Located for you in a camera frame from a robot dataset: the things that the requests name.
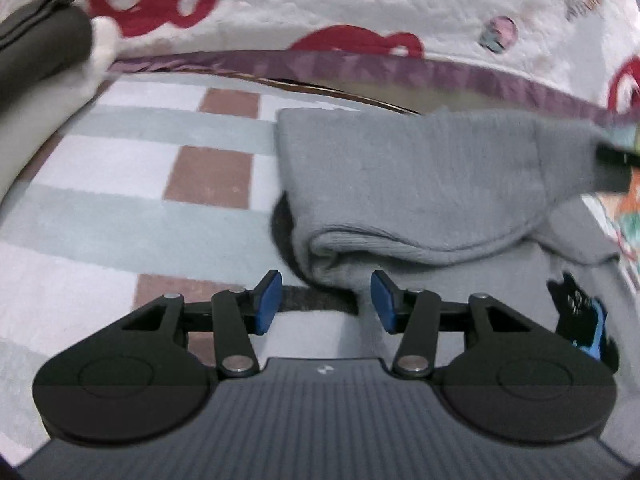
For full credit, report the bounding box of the folded white garment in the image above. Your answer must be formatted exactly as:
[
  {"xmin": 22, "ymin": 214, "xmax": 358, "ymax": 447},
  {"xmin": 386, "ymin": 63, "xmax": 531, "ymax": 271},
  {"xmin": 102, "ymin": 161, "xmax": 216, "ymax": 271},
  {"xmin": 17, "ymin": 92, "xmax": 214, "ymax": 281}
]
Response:
[{"xmin": 1, "ymin": 16, "xmax": 122, "ymax": 194}]

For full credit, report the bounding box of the checkered bed sheet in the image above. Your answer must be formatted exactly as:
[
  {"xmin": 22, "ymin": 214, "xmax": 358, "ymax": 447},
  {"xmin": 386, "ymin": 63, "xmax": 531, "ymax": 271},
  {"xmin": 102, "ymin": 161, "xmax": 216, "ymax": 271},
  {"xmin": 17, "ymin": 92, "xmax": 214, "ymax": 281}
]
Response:
[{"xmin": 1, "ymin": 73, "xmax": 387, "ymax": 465}]

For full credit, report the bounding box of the folded dark brown garment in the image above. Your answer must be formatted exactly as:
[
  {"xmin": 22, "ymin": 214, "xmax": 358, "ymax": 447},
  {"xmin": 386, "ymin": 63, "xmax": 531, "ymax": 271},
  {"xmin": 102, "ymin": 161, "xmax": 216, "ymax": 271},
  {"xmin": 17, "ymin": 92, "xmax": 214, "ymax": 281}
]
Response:
[{"xmin": 0, "ymin": 0, "xmax": 93, "ymax": 108}]

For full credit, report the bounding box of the colourful floral quilt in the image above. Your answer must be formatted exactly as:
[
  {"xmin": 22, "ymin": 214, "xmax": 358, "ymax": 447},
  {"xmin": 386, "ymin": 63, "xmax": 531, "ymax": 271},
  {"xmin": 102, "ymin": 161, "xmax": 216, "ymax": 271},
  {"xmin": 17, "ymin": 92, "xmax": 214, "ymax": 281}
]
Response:
[{"xmin": 581, "ymin": 123, "xmax": 640, "ymax": 291}]

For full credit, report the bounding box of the white red bear quilt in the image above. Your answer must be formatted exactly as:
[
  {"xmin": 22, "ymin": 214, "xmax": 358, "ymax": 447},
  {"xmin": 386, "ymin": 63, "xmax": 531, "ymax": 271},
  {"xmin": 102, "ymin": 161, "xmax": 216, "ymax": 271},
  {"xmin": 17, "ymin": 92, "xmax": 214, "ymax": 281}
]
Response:
[{"xmin": 1, "ymin": 0, "xmax": 639, "ymax": 119}]

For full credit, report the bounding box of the grey knit sweater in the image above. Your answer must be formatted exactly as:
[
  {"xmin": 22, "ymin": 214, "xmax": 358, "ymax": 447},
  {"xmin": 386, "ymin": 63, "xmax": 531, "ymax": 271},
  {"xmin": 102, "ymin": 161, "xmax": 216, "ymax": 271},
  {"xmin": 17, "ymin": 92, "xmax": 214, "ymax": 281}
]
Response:
[{"xmin": 273, "ymin": 108, "xmax": 639, "ymax": 377}]

